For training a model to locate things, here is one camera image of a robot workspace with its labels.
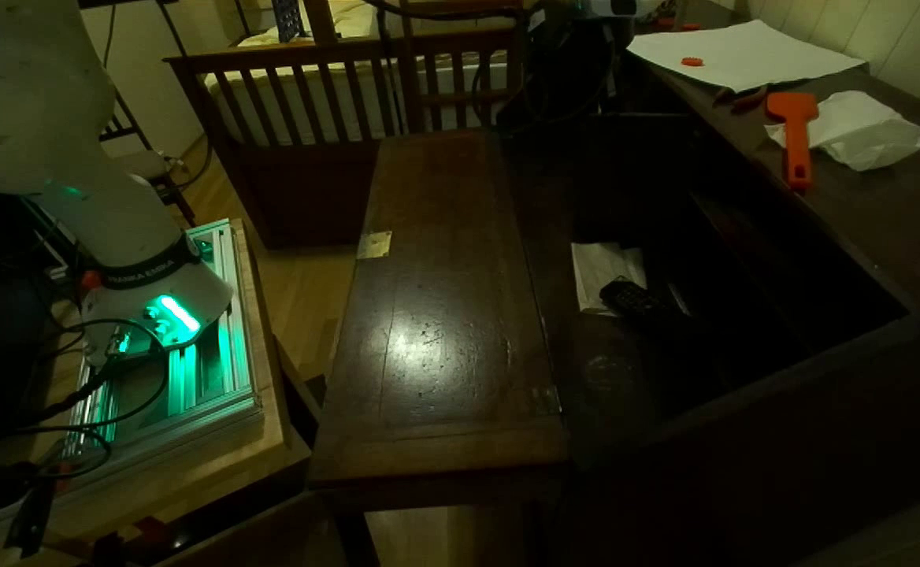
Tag dark robot gripper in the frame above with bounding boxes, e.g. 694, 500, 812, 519
560, 0, 644, 44

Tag large white paper sheet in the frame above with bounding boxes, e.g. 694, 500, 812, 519
623, 16, 865, 96

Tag wooden chair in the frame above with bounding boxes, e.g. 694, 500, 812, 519
393, 0, 530, 135

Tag orange plastic scraper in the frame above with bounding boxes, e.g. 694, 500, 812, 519
767, 91, 823, 195

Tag white paper leaflet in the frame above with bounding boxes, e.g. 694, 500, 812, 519
568, 240, 652, 316

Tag black remote control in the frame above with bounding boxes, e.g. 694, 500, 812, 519
600, 278, 710, 349

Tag small pale paper sticker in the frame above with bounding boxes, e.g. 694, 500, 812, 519
356, 230, 393, 261

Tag brown wooden flap panel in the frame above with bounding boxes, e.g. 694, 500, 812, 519
305, 129, 572, 512

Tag black metal stand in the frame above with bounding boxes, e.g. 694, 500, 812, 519
96, 89, 195, 227

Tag green lit slatted base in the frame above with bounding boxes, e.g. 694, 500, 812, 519
61, 218, 265, 453

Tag light wooden platform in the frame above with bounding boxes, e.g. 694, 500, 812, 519
0, 218, 314, 555

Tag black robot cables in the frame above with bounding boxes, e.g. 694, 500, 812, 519
13, 319, 170, 482

